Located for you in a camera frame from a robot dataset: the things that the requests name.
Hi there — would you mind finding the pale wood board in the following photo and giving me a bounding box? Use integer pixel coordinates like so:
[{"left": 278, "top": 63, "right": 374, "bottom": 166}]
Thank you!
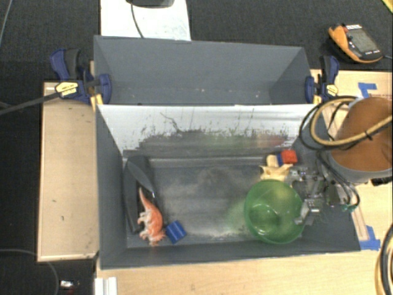
[{"left": 36, "top": 81, "right": 101, "bottom": 262}]

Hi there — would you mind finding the black cylinder on white bracket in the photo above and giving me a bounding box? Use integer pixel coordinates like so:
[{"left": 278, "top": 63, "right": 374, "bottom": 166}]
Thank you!
[{"left": 370, "top": 176, "right": 393, "bottom": 187}]

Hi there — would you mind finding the black flat block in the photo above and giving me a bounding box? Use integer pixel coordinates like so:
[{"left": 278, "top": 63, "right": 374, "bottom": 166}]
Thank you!
[{"left": 123, "top": 155, "right": 158, "bottom": 235}]

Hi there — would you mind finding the green translucent plastic bowl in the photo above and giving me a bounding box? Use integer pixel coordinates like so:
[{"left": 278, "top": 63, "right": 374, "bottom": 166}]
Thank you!
[{"left": 243, "top": 179, "right": 305, "bottom": 245}]

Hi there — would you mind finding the orange toy dinosaur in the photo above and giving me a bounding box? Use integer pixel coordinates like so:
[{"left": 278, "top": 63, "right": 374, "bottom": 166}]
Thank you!
[{"left": 136, "top": 187, "right": 167, "bottom": 246}]

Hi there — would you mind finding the blue block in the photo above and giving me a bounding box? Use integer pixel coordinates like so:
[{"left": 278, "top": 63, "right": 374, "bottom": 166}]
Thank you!
[{"left": 165, "top": 220, "right": 188, "bottom": 245}]

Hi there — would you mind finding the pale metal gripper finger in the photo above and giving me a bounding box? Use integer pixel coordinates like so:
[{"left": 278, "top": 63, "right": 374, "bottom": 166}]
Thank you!
[
  {"left": 305, "top": 199, "right": 321, "bottom": 227},
  {"left": 294, "top": 200, "right": 309, "bottom": 226}
]

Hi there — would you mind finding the grey metal bin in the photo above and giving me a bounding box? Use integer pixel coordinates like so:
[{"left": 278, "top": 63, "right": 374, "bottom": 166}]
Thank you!
[{"left": 93, "top": 34, "right": 362, "bottom": 270}]

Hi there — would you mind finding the red cube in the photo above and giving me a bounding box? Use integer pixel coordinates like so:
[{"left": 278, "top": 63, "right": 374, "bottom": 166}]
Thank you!
[{"left": 281, "top": 149, "right": 299, "bottom": 166}]

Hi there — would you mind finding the cream toy with blue piece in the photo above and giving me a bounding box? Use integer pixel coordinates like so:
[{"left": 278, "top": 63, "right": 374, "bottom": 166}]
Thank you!
[{"left": 259, "top": 152, "right": 293, "bottom": 183}]

